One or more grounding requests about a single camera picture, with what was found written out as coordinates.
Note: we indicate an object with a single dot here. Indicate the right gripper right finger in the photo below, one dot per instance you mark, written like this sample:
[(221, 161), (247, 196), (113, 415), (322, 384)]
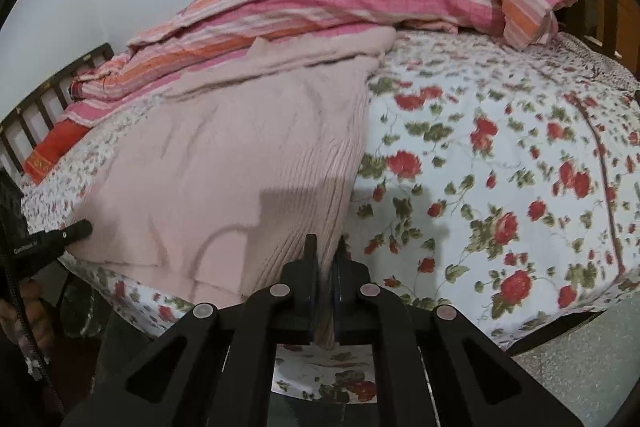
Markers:
[(434, 367)]

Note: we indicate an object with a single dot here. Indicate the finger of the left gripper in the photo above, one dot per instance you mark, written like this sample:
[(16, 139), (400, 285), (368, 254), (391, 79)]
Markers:
[(52, 244)]

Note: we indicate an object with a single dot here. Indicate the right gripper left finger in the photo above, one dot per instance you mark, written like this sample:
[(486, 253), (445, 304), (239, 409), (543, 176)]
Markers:
[(214, 367)]

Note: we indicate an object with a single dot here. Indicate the pink knit sweater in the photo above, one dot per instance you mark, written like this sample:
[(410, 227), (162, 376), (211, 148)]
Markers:
[(215, 191)]

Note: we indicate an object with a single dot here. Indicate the person's left hand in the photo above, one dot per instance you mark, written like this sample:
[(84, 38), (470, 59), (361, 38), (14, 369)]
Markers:
[(36, 315)]

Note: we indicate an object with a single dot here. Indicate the red pillow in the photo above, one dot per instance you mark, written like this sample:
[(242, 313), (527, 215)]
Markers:
[(44, 157)]

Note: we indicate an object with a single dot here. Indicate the dark wooden headboard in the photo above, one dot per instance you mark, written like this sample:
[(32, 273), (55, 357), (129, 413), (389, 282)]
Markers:
[(33, 118)]

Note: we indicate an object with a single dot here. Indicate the pink striped quilt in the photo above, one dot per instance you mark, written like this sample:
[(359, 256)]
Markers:
[(206, 29)]

